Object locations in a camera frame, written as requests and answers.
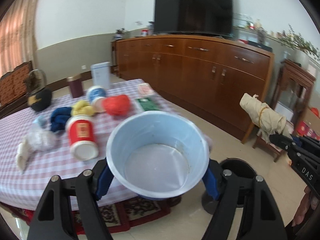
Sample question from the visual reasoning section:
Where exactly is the clear plastic bag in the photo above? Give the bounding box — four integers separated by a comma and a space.
25, 124, 57, 152

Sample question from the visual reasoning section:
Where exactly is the red white cylindrical canister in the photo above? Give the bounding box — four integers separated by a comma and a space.
66, 115, 99, 161

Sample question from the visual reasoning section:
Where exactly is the light blue paper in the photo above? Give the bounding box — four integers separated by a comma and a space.
33, 115, 48, 129

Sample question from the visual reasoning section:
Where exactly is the yellow cloth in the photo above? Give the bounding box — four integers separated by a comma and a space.
71, 100, 96, 116

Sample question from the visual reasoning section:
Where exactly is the light blue plastic bowl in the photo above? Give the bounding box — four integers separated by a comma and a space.
106, 111, 209, 199

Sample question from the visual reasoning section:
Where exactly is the red plastic bag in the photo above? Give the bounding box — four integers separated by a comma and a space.
102, 94, 130, 116

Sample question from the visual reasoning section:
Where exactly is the green box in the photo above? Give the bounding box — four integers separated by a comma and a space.
135, 98, 160, 112

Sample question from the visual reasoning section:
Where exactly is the pink white snack packet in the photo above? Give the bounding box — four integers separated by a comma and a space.
138, 83, 155, 98

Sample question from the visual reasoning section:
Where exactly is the black round trash bin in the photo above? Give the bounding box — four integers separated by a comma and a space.
201, 158, 257, 215

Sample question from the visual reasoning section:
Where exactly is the right human hand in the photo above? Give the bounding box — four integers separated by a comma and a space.
292, 186, 319, 226

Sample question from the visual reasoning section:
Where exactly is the red gift box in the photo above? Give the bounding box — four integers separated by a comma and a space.
297, 121, 319, 140

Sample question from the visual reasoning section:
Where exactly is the paper wrapped bundle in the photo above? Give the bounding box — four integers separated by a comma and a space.
240, 93, 292, 143

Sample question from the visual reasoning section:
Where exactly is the carved wooden side cabinet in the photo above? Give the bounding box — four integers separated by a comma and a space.
271, 59, 316, 128

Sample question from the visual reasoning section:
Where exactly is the patterned red floor rug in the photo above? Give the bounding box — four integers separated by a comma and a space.
1, 196, 182, 235

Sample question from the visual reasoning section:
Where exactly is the white crumpled cloth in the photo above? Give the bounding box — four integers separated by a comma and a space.
16, 140, 33, 172

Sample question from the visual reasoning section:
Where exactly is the dark blue crumpled cloth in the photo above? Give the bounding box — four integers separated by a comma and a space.
50, 107, 72, 133

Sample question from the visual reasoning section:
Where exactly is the green branch plant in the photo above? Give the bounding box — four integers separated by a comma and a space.
279, 24, 319, 61

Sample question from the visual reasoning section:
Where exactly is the long wooden sideboard cabinet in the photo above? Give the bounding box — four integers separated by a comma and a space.
115, 35, 274, 142

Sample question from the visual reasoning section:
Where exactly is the pink checkered tablecloth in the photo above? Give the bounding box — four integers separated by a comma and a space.
1, 79, 212, 210

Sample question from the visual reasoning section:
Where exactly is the black iron teapot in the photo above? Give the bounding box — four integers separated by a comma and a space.
24, 69, 52, 112

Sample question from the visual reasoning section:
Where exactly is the wooden bench sofa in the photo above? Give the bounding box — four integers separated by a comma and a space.
1, 61, 33, 119

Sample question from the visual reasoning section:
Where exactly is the blue white paper cup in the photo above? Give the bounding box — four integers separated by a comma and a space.
86, 86, 107, 113

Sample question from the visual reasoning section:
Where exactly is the maroon cylindrical tin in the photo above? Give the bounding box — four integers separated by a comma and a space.
67, 74, 84, 98

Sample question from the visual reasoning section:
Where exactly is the white square tin box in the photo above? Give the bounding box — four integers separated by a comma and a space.
91, 62, 111, 89

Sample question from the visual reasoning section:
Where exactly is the black flat television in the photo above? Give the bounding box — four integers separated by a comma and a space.
153, 0, 233, 37

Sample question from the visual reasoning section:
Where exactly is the peach window curtain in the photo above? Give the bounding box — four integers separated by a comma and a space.
1, 0, 38, 76

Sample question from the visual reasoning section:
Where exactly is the small potted plant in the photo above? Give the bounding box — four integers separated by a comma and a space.
113, 28, 127, 41

